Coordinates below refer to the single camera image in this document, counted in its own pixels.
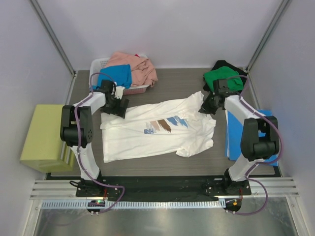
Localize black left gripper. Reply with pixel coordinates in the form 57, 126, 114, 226
101, 95, 128, 118

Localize white printed t-shirt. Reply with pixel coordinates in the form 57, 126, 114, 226
100, 91, 216, 163

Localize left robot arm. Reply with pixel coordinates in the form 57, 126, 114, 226
60, 80, 129, 197

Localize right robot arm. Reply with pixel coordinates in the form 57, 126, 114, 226
199, 77, 280, 195

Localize blue folder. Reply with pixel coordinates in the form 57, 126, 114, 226
225, 110, 279, 166

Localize blue t-shirt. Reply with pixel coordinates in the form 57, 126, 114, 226
93, 64, 132, 90

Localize green t-shirt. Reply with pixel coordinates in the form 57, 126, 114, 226
203, 66, 244, 92

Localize pink t-shirt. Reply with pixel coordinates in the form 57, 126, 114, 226
106, 52, 158, 87

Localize white plastic laundry basket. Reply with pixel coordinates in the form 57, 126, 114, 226
90, 57, 150, 95

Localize black t-shirt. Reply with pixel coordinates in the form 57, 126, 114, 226
211, 60, 247, 92

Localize yellow-green foam block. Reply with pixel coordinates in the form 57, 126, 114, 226
20, 104, 75, 173

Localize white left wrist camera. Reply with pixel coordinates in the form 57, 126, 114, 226
114, 86, 125, 99

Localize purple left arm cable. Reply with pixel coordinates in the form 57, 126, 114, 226
73, 72, 126, 214

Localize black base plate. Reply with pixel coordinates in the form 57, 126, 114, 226
76, 176, 252, 202

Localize aluminium rail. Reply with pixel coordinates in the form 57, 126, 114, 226
30, 177, 299, 200

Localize white slotted cable duct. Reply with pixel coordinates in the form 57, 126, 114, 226
41, 199, 226, 209

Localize right aluminium frame post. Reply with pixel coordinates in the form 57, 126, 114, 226
246, 0, 292, 72

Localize aluminium frame post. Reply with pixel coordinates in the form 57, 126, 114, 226
29, 0, 76, 77
246, 0, 292, 72

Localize left aluminium frame post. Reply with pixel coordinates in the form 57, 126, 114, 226
29, 0, 76, 77

